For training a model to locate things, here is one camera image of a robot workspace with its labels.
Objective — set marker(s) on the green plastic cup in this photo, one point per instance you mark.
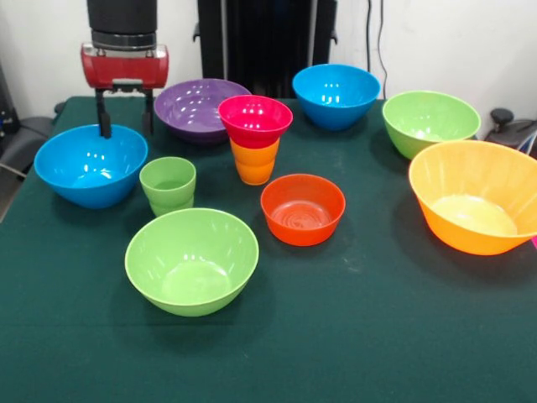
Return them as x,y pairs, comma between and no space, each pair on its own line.
168,197

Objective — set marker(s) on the dark grey chair base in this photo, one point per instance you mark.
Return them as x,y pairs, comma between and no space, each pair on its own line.
509,130
25,138

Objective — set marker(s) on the red-orange plastic bowl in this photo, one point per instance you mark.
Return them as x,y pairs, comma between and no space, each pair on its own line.
302,231

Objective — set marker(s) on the blue plastic bowl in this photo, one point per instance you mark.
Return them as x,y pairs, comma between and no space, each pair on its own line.
335,96
90,176

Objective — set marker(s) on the green plastic bowl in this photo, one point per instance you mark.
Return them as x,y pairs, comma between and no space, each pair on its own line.
430,119
191,268

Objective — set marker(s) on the pink plastic bowl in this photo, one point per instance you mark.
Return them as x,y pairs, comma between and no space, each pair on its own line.
256,121

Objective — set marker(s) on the dark green table cloth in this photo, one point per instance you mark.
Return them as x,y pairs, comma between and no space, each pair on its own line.
268,361

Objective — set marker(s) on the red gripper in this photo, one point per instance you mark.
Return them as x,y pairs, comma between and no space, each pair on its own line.
126,69

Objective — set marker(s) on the orange plastic cup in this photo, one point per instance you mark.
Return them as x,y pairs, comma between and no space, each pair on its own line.
256,168

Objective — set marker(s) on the large orange plastic bowl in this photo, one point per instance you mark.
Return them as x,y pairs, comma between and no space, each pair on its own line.
474,201

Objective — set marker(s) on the purple plastic bowl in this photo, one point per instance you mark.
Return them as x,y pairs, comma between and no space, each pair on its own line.
193,109

